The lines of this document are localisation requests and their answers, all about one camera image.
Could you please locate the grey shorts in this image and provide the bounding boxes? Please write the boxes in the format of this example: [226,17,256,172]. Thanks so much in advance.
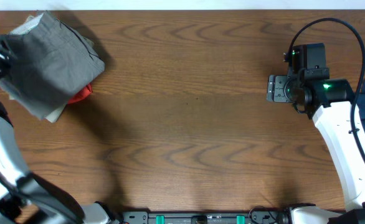
[0,11,106,120]

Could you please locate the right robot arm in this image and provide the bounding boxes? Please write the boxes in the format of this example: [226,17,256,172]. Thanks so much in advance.
[267,43,365,223]

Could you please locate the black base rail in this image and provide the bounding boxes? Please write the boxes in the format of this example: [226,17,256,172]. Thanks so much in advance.
[120,205,347,224]

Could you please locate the folded beige shorts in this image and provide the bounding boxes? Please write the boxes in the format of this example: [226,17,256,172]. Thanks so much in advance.
[7,14,96,123]

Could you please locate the red folded garment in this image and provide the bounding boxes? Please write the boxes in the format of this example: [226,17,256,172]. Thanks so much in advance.
[68,83,93,104]

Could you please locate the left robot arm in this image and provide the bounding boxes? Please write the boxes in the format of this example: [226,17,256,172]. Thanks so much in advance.
[0,35,123,224]

